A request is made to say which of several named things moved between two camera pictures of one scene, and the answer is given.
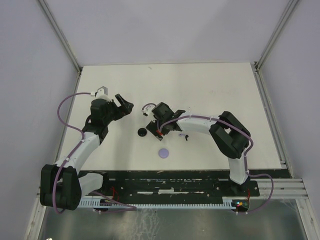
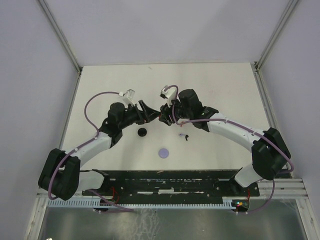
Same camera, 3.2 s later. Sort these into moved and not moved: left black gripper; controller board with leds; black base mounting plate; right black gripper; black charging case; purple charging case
Moved: left black gripper; right black gripper
Not moved: purple charging case; black base mounting plate; controller board with leds; black charging case
